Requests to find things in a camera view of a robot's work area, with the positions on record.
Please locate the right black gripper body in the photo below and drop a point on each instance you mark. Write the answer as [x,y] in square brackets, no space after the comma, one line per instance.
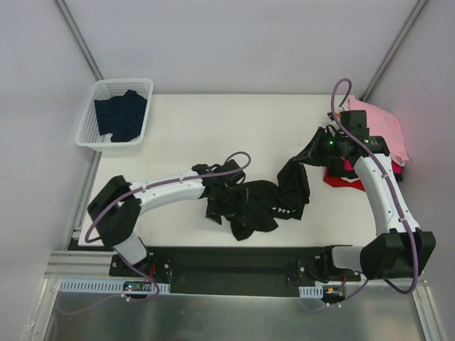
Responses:
[318,148]

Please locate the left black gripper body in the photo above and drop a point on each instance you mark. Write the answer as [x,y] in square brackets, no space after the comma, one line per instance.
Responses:
[220,196]

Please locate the magenta t shirt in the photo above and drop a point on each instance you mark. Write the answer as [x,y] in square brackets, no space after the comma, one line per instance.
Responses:
[396,168]

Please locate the red t shirt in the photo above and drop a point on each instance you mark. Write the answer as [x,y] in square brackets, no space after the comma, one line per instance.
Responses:
[340,182]

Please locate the pink t shirt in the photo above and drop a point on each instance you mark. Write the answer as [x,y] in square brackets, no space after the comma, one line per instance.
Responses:
[384,124]

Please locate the white plastic laundry basket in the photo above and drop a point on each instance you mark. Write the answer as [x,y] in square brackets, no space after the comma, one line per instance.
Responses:
[88,134]

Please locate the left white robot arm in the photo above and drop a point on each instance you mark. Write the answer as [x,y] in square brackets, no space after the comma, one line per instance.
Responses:
[118,205]

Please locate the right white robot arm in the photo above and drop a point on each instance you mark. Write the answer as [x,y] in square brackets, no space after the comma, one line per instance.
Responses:
[401,249]

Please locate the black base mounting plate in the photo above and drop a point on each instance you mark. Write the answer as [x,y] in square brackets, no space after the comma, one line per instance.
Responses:
[239,271]

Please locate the navy blue t shirt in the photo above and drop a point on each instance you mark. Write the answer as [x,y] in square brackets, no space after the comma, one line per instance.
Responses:
[121,116]

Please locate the right white cable duct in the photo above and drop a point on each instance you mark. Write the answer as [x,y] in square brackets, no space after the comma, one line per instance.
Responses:
[313,292]

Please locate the white cable duct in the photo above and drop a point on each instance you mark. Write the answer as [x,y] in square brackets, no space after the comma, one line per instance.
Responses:
[112,286]
[313,292]

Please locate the aluminium frame rail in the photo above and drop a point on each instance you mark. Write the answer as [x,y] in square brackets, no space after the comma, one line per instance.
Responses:
[95,263]

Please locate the left white cable duct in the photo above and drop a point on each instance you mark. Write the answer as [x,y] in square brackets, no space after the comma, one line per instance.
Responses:
[112,286]

